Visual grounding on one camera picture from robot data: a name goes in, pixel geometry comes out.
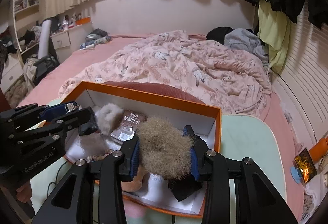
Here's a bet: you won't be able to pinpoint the white fluffy fur keychain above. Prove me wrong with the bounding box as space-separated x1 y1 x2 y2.
96 103 124 136

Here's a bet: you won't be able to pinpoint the brown playing card box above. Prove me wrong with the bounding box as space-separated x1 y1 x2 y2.
111 110 147 145

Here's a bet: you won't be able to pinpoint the brown fluffy fur scrunchie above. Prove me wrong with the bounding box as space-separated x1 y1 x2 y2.
136 117 194 180

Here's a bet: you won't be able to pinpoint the shiny metal funnel cup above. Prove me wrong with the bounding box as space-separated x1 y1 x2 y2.
65 101 80 113

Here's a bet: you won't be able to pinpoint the person's left hand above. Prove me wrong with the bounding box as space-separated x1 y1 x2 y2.
16 181 32 204

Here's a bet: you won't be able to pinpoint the white rolled mat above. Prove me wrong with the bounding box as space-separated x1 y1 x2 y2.
38 19 52 59

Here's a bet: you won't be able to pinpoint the white bedside drawer cabinet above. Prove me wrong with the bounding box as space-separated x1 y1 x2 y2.
50 22 93 64

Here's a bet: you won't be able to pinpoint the dark pouch in box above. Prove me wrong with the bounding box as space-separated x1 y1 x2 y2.
168 175 203 202

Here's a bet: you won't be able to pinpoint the orange bottle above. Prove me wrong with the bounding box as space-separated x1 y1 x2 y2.
309 137 328 163

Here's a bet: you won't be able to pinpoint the orange yellow cardboard box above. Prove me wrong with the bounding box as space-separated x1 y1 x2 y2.
66 81 221 218

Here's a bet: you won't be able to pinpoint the pink floral quilt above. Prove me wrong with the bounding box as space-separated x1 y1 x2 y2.
58 31 272 117

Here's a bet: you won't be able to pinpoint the black clothing on bed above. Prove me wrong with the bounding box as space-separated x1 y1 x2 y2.
206 27 233 45

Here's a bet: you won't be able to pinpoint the grey clothing pile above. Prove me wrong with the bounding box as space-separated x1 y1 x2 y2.
225 28 269 66

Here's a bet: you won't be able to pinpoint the yellow green hanging garment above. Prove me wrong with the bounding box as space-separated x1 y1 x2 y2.
257 0 291 74

